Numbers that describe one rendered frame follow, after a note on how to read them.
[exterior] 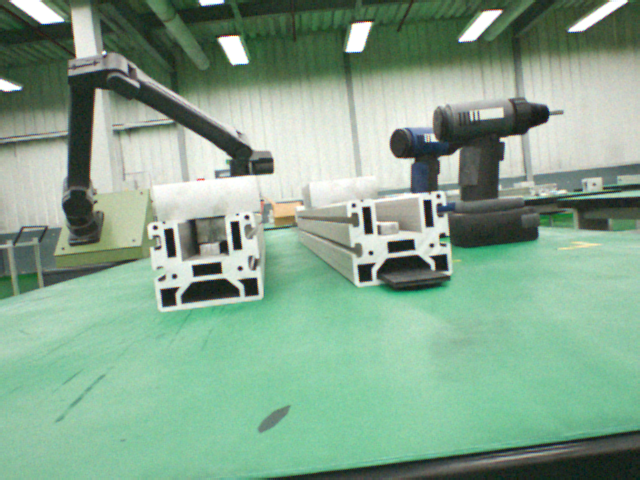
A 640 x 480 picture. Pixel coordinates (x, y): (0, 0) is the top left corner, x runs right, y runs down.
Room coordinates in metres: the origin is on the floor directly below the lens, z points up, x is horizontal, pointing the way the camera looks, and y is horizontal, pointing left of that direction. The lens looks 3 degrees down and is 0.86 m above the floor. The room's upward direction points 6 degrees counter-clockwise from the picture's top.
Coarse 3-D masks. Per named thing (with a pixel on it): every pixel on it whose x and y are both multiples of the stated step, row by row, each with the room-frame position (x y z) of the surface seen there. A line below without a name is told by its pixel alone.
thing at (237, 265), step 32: (160, 224) 0.47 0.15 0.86; (192, 224) 0.56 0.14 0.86; (256, 224) 0.55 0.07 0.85; (160, 256) 0.47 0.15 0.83; (192, 256) 0.53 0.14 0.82; (224, 256) 0.48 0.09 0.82; (256, 256) 0.47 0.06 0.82; (160, 288) 0.47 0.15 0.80; (192, 288) 0.54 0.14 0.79; (224, 288) 0.54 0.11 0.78; (256, 288) 0.52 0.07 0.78
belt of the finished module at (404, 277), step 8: (384, 264) 0.56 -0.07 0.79; (392, 264) 0.55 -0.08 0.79; (400, 264) 0.55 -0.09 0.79; (408, 264) 0.54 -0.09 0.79; (376, 272) 0.50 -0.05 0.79; (384, 272) 0.50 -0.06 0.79; (392, 272) 0.49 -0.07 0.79; (400, 272) 0.48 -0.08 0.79; (408, 272) 0.48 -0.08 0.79; (416, 272) 0.47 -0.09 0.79; (424, 272) 0.47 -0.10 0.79; (432, 272) 0.46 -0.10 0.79; (384, 280) 0.46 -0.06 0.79; (392, 280) 0.44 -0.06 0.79; (400, 280) 0.44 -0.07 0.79; (408, 280) 0.43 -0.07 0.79; (416, 280) 0.43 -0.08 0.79; (424, 280) 0.43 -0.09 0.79; (432, 280) 0.43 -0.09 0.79; (440, 280) 0.43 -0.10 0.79; (448, 280) 0.43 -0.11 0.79
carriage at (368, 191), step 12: (336, 180) 0.81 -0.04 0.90; (348, 180) 0.81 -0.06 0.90; (360, 180) 0.81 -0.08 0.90; (372, 180) 0.81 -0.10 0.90; (312, 192) 0.80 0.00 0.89; (324, 192) 0.80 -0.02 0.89; (336, 192) 0.81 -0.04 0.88; (348, 192) 0.81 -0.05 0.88; (360, 192) 0.81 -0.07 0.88; (372, 192) 0.81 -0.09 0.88; (312, 204) 0.80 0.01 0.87; (324, 204) 0.80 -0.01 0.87
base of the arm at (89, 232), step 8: (88, 216) 1.38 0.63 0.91; (96, 216) 1.41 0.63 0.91; (72, 224) 1.38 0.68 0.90; (80, 224) 1.37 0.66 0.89; (88, 224) 1.38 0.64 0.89; (96, 224) 1.40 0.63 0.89; (72, 232) 1.40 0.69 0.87; (80, 232) 1.38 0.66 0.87; (88, 232) 1.39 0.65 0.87; (96, 232) 1.40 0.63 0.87; (72, 240) 1.39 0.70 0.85; (80, 240) 1.38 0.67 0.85; (88, 240) 1.39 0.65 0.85; (96, 240) 1.39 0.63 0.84
